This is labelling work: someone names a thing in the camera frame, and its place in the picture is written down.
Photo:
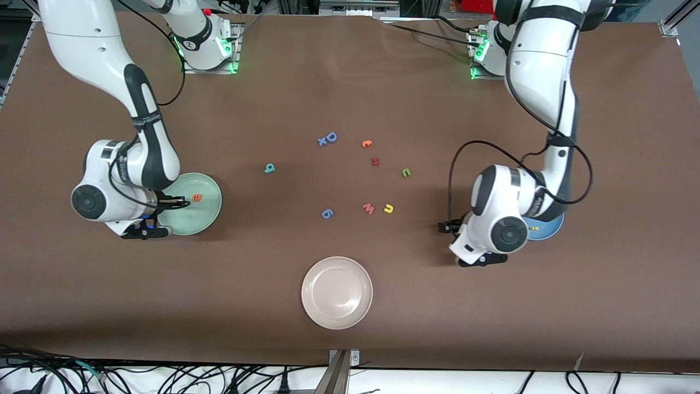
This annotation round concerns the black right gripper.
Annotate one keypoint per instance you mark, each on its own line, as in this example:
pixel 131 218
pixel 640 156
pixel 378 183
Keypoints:
pixel 162 203

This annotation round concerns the teal letter q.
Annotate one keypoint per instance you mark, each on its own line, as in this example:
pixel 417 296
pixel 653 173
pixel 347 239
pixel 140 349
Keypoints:
pixel 269 169

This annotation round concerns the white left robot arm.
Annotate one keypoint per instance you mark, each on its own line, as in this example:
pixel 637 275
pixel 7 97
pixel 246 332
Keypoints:
pixel 538 71

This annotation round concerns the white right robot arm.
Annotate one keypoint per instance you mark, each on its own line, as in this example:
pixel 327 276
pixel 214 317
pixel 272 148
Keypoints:
pixel 87 44

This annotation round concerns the green plate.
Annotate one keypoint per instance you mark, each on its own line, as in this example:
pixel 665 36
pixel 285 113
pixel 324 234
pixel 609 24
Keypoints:
pixel 205 216

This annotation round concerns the blue number 6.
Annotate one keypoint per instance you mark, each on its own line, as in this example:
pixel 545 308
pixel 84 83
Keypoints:
pixel 326 214

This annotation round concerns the beige plate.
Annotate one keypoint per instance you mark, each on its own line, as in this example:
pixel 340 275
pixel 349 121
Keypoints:
pixel 337 293

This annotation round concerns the blue letter D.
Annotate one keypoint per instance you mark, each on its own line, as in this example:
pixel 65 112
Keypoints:
pixel 331 133

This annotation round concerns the pink letter w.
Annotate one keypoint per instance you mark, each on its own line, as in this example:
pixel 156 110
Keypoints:
pixel 368 209

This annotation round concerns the brown table cover sheet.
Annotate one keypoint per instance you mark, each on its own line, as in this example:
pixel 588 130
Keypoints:
pixel 350 339

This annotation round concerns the grey metal box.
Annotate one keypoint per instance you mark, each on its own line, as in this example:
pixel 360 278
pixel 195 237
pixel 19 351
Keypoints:
pixel 358 6

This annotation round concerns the red box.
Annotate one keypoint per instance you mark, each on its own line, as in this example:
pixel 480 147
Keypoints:
pixel 476 5

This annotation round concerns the blue plate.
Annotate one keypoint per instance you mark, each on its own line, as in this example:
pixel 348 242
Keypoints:
pixel 549 230

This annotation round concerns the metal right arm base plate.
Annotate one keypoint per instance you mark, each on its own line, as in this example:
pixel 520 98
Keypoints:
pixel 191 69

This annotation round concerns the aluminium camera post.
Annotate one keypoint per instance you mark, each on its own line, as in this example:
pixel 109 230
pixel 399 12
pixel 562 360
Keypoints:
pixel 338 377

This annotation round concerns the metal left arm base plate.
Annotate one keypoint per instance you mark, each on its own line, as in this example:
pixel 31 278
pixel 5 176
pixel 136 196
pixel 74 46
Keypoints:
pixel 478 75

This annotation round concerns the aluminium frame corner profile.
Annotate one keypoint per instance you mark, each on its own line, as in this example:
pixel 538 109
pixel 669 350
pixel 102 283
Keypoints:
pixel 670 26

